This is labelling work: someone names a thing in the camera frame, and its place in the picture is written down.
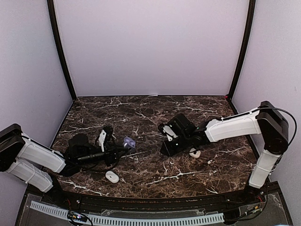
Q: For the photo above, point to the black frame post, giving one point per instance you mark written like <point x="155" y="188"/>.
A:
<point x="59" y="48"/>
<point x="243" y="49"/>

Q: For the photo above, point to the left black frame post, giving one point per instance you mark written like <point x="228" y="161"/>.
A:
<point x="59" y="48"/>

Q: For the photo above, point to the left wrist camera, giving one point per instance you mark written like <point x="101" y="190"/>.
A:
<point x="101" y="140"/>

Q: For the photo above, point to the white slotted cable duct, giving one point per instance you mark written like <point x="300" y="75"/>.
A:
<point x="80" y="219"/>

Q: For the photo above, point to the purple round charging case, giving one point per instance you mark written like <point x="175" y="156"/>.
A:
<point x="129" y="143"/>

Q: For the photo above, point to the right black frame post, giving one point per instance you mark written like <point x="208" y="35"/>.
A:
<point x="243" y="49"/>

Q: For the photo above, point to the beige square charging case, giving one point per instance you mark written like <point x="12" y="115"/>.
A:
<point x="195" y="154"/>

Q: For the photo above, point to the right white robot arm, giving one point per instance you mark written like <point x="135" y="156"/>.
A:
<point x="265" y="120"/>

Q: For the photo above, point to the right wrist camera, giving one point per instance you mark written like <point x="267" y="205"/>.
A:
<point x="169" y="133"/>

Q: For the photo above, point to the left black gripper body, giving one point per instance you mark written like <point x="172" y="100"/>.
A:
<point x="108" y="155"/>

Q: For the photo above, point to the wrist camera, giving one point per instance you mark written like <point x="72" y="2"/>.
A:
<point x="169" y="133"/>
<point x="101" y="140"/>

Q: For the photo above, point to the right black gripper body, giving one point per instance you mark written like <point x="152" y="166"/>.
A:
<point x="183" y="143"/>

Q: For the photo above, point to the black front rail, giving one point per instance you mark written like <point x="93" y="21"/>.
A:
<point x="86" y="202"/>

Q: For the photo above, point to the white oval charging case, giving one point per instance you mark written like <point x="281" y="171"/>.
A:
<point x="112" y="177"/>

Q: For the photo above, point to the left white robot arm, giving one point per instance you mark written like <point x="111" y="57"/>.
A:
<point x="19" y="154"/>

